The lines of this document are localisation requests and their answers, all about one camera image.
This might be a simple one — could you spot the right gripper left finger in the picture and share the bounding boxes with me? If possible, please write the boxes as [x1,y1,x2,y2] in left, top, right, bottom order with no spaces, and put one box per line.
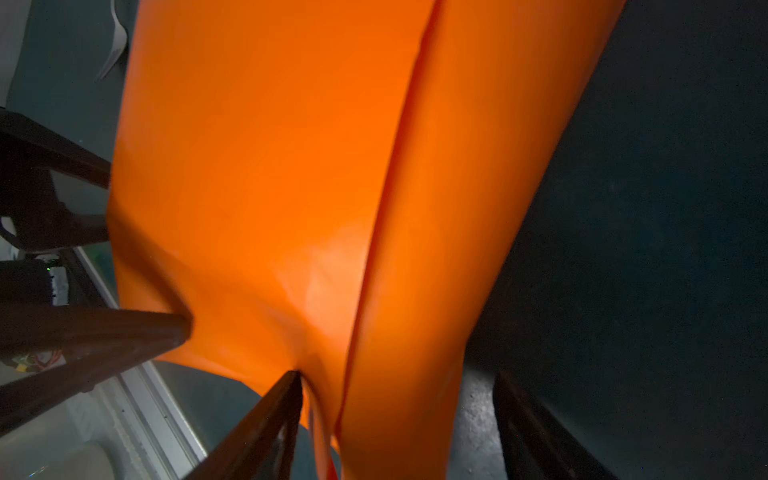
[187,371,303,479]

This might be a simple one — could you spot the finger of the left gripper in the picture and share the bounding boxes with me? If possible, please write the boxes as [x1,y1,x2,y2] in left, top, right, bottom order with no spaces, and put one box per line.
[1,303,192,435]
[1,108,111,252]

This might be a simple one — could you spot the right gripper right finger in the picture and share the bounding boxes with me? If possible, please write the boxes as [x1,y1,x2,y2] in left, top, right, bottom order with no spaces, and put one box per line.
[493,371,617,480]

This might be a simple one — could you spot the blue white ceramic spoon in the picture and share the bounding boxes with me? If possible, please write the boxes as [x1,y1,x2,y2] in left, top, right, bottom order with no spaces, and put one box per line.
[93,0,133,83]

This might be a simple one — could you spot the green table mat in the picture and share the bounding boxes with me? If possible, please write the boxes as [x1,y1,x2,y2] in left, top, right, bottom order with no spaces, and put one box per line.
[5,0,768,480]

